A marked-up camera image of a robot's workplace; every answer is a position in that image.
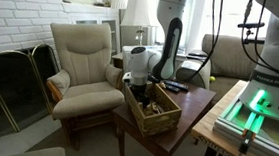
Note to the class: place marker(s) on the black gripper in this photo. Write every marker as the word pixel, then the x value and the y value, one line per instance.
pixel 141 91

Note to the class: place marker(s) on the woven rectangular basket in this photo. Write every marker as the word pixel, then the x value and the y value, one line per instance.
pixel 152 124

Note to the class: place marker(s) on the wedge shaped wooden block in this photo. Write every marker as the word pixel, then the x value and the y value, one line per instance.
pixel 159 109

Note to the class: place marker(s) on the short black remote control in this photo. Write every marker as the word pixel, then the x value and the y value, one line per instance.
pixel 172 88

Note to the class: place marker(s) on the long black remote control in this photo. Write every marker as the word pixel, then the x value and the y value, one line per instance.
pixel 177 85

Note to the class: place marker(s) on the dark wood side table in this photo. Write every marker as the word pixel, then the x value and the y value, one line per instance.
pixel 190 105

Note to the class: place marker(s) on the white portable air conditioner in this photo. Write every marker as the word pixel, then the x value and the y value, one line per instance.
pixel 125 58

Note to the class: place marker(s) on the light wood workbench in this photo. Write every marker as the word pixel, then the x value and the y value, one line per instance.
pixel 209 127

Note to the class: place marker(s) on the yellow tennis ball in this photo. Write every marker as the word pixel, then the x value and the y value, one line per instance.
pixel 212 78

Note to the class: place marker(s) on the black flat device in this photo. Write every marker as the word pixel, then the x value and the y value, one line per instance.
pixel 198 54

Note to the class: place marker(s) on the beige recliner armchair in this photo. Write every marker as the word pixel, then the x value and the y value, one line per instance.
pixel 84 60

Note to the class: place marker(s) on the beige sofa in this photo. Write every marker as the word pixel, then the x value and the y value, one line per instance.
pixel 228 58

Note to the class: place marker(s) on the table lamp smooth white shade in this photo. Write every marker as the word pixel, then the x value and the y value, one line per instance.
pixel 136 7

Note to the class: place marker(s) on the small dark mantel ornament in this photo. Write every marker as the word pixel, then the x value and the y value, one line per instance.
pixel 105 4

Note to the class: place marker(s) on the orange black clamp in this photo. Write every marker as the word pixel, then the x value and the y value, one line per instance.
pixel 246 140

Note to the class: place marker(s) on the brass framed fireplace screen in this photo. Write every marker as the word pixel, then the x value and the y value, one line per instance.
pixel 11 88

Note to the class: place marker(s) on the black camera on tripod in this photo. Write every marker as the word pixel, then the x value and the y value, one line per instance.
pixel 250 25

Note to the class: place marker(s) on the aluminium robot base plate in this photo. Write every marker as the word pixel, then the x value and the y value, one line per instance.
pixel 275 139

